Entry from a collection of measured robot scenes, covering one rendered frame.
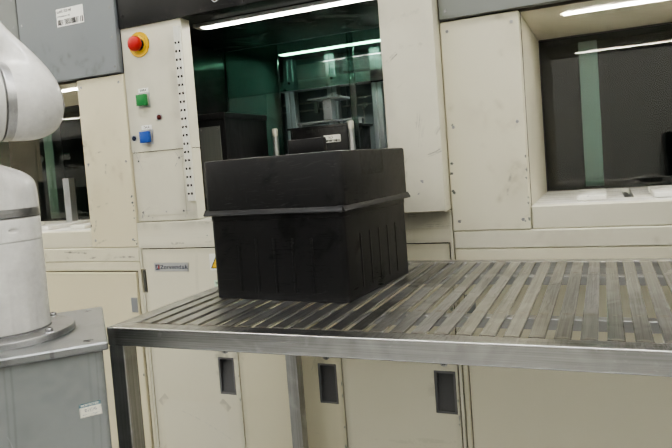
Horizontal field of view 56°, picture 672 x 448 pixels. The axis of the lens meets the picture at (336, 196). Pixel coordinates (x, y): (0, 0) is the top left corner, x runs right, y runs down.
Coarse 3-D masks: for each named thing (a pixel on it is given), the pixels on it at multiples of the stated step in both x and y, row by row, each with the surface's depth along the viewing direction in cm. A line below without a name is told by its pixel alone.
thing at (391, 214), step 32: (224, 224) 114; (256, 224) 110; (288, 224) 107; (320, 224) 104; (352, 224) 105; (384, 224) 117; (224, 256) 114; (256, 256) 111; (288, 256) 108; (320, 256) 105; (352, 256) 105; (384, 256) 116; (224, 288) 115; (256, 288) 112; (288, 288) 108; (320, 288) 105; (352, 288) 104
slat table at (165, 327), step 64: (128, 320) 103; (192, 320) 101; (256, 320) 97; (320, 320) 101; (384, 320) 91; (448, 320) 88; (512, 320) 86; (576, 320) 85; (640, 320) 81; (128, 384) 99
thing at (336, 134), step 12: (336, 96) 210; (324, 108) 215; (324, 120) 216; (336, 120) 214; (348, 120) 214; (360, 120) 211; (300, 132) 210; (312, 132) 208; (324, 132) 206; (336, 132) 205; (360, 132) 213; (336, 144) 205; (348, 144) 203; (360, 144) 212
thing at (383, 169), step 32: (224, 160) 112; (256, 160) 109; (288, 160) 105; (320, 160) 103; (352, 160) 105; (384, 160) 117; (224, 192) 112; (256, 192) 109; (288, 192) 106; (320, 192) 103; (352, 192) 105; (384, 192) 116
